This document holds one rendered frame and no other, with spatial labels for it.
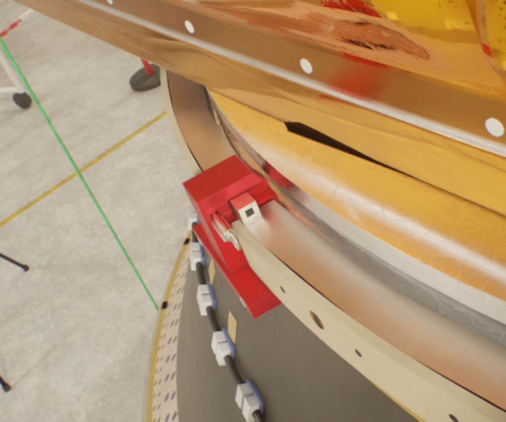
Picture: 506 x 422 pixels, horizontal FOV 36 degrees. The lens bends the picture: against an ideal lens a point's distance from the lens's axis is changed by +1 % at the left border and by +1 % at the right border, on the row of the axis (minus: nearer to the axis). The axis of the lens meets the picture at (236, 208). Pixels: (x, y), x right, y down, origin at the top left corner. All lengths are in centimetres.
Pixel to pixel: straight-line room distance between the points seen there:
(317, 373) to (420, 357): 21
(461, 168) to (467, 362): 11
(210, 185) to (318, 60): 13
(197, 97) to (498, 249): 40
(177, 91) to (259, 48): 23
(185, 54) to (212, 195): 17
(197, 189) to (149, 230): 308
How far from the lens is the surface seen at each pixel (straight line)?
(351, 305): 48
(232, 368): 78
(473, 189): 47
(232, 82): 64
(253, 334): 74
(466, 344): 44
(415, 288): 50
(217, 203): 57
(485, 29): 31
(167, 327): 130
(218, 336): 81
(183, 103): 76
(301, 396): 67
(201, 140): 69
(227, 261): 60
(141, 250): 356
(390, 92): 46
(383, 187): 50
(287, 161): 55
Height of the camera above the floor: 205
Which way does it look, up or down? 36 degrees down
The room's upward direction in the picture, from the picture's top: 24 degrees counter-clockwise
